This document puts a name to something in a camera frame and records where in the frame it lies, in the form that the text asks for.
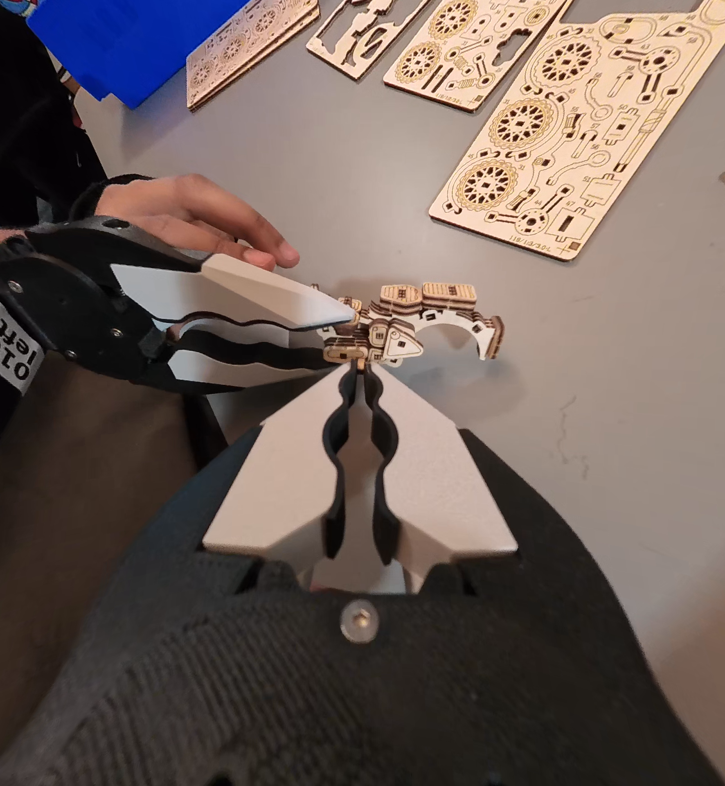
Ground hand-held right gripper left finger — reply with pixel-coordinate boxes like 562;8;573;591
202;368;355;561

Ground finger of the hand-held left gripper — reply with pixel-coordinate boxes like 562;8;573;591
165;328;351;395
110;253;358;335

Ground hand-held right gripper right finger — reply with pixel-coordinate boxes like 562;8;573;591
362;365;520;564

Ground wooden model assembly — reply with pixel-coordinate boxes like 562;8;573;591
318;281;504;369

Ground person's left forearm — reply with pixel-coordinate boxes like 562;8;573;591
62;174;155;225

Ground grey desk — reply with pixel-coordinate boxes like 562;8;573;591
101;0;725;786

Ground person's left hand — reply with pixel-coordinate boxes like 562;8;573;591
95;174;301;271

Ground dark cloth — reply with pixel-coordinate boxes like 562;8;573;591
0;0;108;237

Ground stack of wooden sheets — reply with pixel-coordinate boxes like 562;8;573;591
186;0;320;113

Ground blue plastic bin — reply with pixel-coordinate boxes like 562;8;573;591
26;0;253;110

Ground wooden parts sheet large cutouts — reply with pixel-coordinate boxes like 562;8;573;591
305;0;432;82

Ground wooden parts sheet with springs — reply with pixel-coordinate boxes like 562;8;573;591
383;0;571;113

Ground wooden parts sheet three wheels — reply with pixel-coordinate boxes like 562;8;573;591
429;0;725;263

